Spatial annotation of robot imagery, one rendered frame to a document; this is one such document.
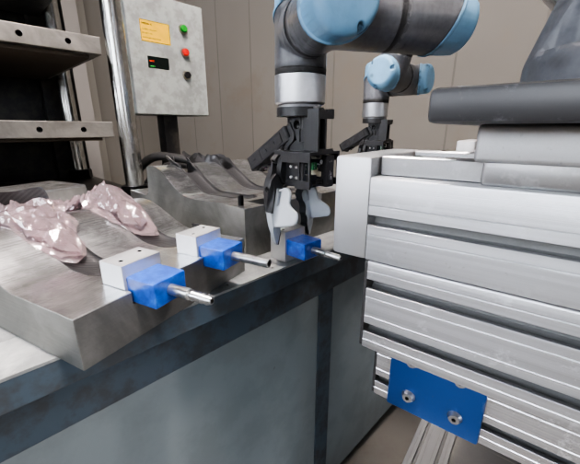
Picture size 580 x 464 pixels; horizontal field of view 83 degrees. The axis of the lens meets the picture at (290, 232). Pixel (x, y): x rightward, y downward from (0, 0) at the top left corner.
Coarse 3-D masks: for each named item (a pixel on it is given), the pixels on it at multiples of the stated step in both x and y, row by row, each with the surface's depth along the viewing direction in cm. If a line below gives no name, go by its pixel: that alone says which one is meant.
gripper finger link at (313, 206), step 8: (296, 192) 56; (304, 192) 56; (312, 192) 56; (304, 200) 56; (312, 200) 56; (320, 200) 55; (304, 208) 57; (312, 208) 57; (320, 208) 56; (328, 208) 55; (304, 216) 58; (312, 216) 58; (320, 216) 57; (304, 224) 59; (312, 224) 59
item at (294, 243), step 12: (288, 228) 56; (300, 228) 57; (288, 240) 55; (300, 240) 54; (312, 240) 54; (276, 252) 57; (288, 252) 55; (300, 252) 53; (312, 252) 54; (324, 252) 52
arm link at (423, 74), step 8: (416, 64) 87; (424, 64) 86; (416, 72) 84; (424, 72) 84; (432, 72) 87; (416, 80) 85; (424, 80) 85; (432, 80) 88; (408, 88) 85; (416, 88) 87; (424, 88) 86; (392, 96) 94
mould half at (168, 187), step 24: (168, 168) 75; (216, 168) 82; (240, 168) 86; (144, 192) 85; (168, 192) 73; (192, 192) 71; (240, 192) 71; (192, 216) 67; (216, 216) 61; (240, 216) 56; (264, 216) 58; (264, 240) 59
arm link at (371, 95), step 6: (366, 66) 95; (366, 72) 95; (366, 78) 95; (366, 84) 95; (366, 90) 96; (372, 90) 94; (378, 90) 94; (366, 96) 96; (372, 96) 95; (378, 96) 94; (384, 96) 95; (366, 102) 97; (372, 102) 102; (384, 102) 100
